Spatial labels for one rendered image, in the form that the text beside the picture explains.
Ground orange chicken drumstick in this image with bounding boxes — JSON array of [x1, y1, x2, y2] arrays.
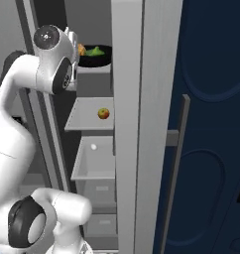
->
[[77, 43, 87, 57]]

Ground green broccoli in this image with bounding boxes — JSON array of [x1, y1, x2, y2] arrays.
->
[[84, 46, 106, 58]]

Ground red yellow apple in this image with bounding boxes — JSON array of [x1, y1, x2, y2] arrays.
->
[[97, 107, 110, 120]]

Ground dark blue panelled door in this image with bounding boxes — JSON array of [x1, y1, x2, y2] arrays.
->
[[152, 0, 240, 254]]

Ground small white fridge drawer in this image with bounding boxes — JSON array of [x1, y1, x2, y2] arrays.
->
[[83, 212, 119, 238]]

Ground grey fridge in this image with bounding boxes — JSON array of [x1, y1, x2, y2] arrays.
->
[[32, 0, 120, 254]]

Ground grey bar handle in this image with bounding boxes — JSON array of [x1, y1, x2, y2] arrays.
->
[[159, 93, 191, 254]]

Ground large white fridge drawer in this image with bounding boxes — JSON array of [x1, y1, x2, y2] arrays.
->
[[70, 135, 117, 207]]

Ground grey fridge door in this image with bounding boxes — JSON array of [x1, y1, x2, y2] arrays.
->
[[110, 0, 184, 254], [14, 0, 72, 193]]

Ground black bowl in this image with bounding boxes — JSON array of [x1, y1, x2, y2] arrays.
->
[[77, 45, 113, 68]]

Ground white fridge shelf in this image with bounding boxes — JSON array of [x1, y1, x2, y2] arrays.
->
[[63, 96, 116, 132], [75, 63, 112, 74]]

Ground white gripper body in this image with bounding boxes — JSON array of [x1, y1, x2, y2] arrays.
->
[[64, 27, 81, 65]]

